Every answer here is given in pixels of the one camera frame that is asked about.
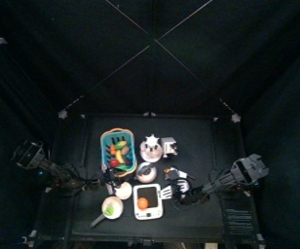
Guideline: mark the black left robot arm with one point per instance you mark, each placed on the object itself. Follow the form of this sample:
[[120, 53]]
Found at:
[[48, 165]]

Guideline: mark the orange toy carrot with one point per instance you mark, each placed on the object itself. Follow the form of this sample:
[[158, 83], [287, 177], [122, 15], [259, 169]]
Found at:
[[112, 149]]

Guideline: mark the white toy pot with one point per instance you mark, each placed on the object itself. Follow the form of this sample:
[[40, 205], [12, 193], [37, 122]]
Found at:
[[182, 175]]

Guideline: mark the white toy knife block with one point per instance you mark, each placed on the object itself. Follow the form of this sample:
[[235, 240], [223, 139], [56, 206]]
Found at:
[[168, 146]]

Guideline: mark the red toy tomato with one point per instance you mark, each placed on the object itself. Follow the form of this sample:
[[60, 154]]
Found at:
[[112, 162]]

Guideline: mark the teal basket orange rim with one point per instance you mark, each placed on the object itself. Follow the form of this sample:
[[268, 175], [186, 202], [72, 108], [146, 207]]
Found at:
[[105, 139]]

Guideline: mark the purple toy eggplant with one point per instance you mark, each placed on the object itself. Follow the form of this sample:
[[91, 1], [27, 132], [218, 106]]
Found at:
[[128, 161]]

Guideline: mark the white text label sticker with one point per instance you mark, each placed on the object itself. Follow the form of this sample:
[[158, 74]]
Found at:
[[239, 220]]

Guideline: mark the white toy stove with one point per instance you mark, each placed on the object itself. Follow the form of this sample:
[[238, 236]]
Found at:
[[147, 212]]

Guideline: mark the white round toy kettle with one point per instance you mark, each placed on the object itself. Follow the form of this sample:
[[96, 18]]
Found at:
[[146, 173]]

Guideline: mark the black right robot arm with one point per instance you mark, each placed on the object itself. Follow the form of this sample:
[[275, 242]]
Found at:
[[243, 170]]

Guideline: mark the green toy vegetable slice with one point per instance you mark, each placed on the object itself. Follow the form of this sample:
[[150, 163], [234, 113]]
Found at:
[[108, 210]]

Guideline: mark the thin vertical frame rod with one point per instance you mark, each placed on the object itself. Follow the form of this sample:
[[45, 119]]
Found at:
[[150, 81]]

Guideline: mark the beige toy frying pan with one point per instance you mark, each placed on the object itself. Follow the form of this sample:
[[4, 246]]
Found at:
[[115, 202]]

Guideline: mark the white saucer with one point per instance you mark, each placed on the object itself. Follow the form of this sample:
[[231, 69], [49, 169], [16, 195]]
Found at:
[[123, 197]]

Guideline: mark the white toy spatula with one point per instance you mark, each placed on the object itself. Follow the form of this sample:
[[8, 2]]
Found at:
[[164, 192]]

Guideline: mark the yellow toy banana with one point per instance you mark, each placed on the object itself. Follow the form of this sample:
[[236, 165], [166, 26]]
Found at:
[[119, 157]]

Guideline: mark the brown toy potato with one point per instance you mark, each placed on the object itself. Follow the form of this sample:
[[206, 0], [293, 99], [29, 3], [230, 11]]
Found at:
[[124, 150]]

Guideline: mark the orange toy egg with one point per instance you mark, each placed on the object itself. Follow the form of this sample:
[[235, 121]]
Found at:
[[142, 203]]

